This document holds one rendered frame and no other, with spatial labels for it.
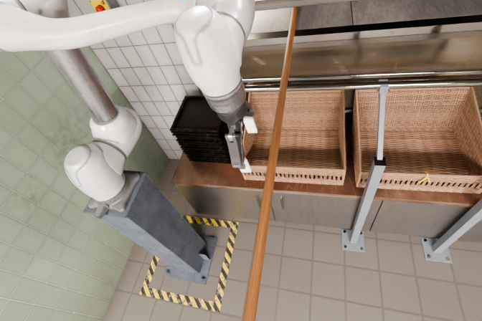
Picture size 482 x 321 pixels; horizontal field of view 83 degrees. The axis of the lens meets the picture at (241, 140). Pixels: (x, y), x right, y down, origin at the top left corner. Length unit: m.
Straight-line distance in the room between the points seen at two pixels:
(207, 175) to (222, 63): 1.25
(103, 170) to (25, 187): 0.60
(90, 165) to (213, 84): 0.72
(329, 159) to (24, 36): 1.42
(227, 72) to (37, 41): 0.41
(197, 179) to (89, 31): 1.20
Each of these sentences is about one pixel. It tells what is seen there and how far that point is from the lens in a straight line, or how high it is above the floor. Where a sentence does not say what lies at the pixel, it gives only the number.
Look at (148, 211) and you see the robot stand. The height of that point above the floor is 0.86.
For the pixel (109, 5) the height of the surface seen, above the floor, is 1.47.
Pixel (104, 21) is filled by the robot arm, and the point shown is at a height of 1.73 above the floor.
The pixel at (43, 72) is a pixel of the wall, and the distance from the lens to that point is 1.75.
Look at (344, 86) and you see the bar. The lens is 1.19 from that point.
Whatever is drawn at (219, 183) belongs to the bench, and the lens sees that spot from 1.65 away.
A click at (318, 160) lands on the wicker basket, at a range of 1.65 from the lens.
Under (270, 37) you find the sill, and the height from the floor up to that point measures 1.18.
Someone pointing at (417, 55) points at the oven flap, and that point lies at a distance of 1.64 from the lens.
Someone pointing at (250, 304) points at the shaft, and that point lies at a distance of 0.77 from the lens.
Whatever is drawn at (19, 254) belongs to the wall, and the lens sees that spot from 1.76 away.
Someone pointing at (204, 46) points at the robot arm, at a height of 1.71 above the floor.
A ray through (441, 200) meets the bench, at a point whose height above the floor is 0.58.
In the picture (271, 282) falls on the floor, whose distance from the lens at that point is 2.00.
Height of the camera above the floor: 1.95
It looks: 50 degrees down
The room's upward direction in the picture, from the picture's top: 18 degrees counter-clockwise
